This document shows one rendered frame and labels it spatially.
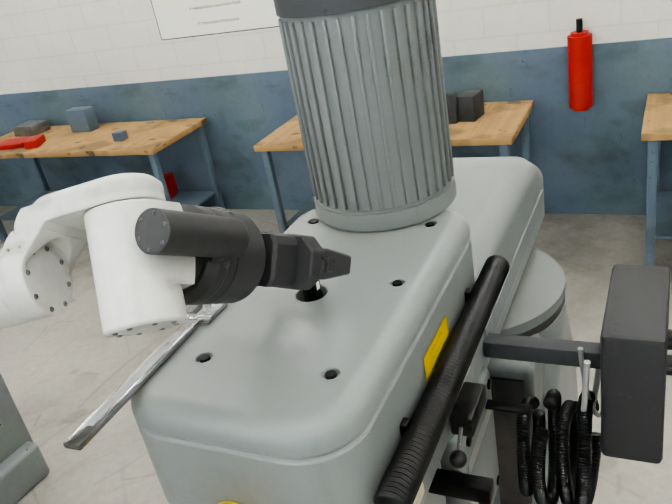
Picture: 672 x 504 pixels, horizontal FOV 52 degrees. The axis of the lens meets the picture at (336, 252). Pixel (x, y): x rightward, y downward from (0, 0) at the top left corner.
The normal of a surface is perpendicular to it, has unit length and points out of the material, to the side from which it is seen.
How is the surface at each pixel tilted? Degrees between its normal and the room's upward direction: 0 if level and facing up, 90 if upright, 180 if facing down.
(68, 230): 118
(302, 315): 0
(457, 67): 90
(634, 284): 0
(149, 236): 60
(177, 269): 73
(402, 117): 90
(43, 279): 82
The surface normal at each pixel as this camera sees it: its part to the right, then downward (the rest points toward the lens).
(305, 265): -0.49, -0.04
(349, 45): -0.17, 0.47
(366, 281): -0.18, -0.88
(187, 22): -0.40, 0.47
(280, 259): 0.86, 0.07
